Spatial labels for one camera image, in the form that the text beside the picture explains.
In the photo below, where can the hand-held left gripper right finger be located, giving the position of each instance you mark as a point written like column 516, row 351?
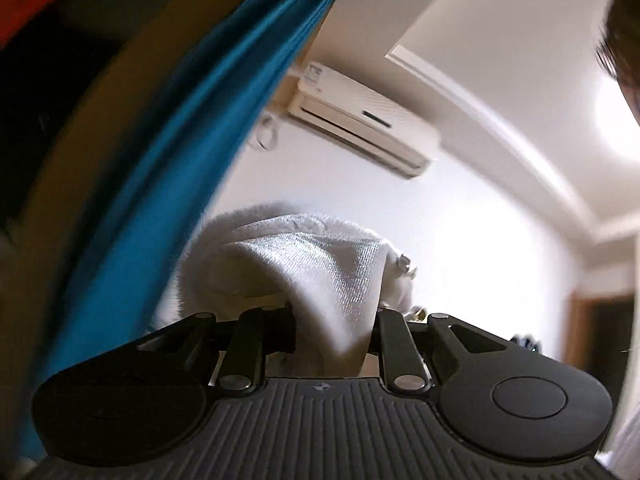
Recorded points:
column 395, row 345

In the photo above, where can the cream fuzzy jacket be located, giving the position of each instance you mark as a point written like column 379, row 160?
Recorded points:
column 310, row 270

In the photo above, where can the wooden door frame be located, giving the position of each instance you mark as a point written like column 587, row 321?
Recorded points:
column 580, row 330

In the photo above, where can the ceiling light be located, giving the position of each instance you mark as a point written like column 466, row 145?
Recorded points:
column 615, row 130

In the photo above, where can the blue curtain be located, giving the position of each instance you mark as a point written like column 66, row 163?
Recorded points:
column 175, row 135

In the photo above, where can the white air conditioner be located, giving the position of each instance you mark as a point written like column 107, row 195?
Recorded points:
column 360, row 120

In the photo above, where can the person's head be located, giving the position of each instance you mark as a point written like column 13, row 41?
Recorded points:
column 625, row 35

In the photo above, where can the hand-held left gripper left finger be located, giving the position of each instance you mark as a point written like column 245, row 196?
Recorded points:
column 250, row 340

